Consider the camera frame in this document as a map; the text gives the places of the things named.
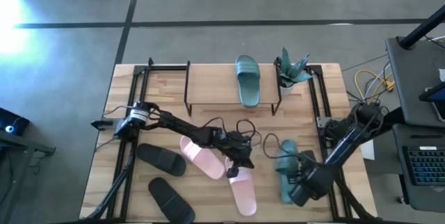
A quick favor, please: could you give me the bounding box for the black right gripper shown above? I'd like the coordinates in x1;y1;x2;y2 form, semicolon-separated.
285;150;340;207

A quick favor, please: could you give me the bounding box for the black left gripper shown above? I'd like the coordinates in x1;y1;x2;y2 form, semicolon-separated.
213;129;257;179

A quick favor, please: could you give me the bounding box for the teal rubber slide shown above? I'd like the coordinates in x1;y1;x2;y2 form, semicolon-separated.
235;54;261;109
275;139;300;205

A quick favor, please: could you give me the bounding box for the pink rubber slide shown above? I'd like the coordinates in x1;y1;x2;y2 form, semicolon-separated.
179;135;226;181
224;157;257;217

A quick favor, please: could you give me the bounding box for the grey metal mounting plate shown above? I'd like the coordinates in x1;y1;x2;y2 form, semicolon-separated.
315;116;335;138

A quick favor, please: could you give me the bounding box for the white paper sheet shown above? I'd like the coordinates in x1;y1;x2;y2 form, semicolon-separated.
360;139;376;161

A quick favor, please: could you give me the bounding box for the black rubber slide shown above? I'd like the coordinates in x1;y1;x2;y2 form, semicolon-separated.
148;177;195;224
136;143;187;177

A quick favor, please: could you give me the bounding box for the green potted plant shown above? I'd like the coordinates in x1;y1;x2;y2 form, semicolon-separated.
274;47;314;97

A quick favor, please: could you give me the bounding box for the dark grey side desk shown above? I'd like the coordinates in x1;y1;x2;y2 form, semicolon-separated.
391;122;445;214

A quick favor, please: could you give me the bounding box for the black backlit keyboard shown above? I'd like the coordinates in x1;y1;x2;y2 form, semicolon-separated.
403;145;445;186

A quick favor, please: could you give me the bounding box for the black tablet with blue screen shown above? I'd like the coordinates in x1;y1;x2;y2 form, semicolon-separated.
419;81;445;122

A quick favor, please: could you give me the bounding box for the black stand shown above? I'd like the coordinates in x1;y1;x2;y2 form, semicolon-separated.
0;129;56;176

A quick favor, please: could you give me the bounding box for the black device with blue light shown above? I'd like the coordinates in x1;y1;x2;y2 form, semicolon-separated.
0;107;31;137

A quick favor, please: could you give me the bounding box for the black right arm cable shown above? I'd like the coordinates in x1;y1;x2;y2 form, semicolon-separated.
262;132;291;161

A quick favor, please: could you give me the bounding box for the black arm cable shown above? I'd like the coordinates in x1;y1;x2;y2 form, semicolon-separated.
203;116;262;148
262;132;291;161

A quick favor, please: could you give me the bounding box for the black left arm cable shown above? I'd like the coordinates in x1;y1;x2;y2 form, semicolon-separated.
203;116;262;148

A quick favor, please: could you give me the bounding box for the wooden shelf with black frame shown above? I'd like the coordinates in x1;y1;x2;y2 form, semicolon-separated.
183;59;283;117

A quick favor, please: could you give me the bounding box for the yellow cable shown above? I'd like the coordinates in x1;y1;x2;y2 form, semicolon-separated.
353;69;396;102

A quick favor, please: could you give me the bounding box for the black metal rig frame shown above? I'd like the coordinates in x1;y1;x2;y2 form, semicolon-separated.
79;56;380;224

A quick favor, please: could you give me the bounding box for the black floor cable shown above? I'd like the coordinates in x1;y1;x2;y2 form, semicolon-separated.
342;54;389;72

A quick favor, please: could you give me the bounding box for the black post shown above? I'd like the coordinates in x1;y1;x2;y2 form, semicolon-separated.
398;3;445;49

